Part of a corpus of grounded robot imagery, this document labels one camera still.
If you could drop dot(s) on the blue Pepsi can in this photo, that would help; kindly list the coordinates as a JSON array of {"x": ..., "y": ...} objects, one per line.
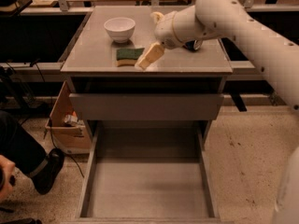
[{"x": 193, "y": 45}]

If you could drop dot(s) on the grey top drawer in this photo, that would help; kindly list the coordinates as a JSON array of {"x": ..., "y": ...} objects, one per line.
[{"x": 146, "y": 106}]

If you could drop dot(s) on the person leg dark trousers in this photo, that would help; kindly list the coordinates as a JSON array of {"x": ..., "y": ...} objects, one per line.
[{"x": 20, "y": 147}]

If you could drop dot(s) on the open grey middle drawer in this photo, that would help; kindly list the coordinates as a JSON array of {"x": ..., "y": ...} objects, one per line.
[{"x": 147, "y": 173}]

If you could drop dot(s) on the grey drawer cabinet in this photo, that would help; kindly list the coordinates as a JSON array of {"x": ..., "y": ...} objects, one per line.
[{"x": 116, "y": 71}]

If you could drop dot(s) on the person hand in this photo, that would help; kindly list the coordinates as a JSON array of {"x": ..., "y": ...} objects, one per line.
[{"x": 8, "y": 168}]

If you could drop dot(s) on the black shoe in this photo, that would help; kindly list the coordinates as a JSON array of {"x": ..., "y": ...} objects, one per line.
[{"x": 44, "y": 179}]

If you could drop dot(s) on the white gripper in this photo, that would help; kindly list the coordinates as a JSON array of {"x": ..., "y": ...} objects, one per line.
[{"x": 164, "y": 30}]

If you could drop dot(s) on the white ceramic bowl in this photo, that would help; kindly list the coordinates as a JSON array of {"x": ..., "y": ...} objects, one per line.
[{"x": 120, "y": 29}]

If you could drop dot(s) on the green yellow sponge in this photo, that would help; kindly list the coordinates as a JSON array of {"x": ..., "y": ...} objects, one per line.
[{"x": 128, "y": 56}]

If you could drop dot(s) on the crumpled item in box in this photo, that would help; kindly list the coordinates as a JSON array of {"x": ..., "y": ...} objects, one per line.
[{"x": 72, "y": 120}]

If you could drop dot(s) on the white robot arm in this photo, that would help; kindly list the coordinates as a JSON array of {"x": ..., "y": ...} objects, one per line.
[{"x": 273, "y": 55}]

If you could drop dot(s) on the cardboard box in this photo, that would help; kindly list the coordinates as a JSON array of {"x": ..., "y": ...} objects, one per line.
[{"x": 71, "y": 140}]

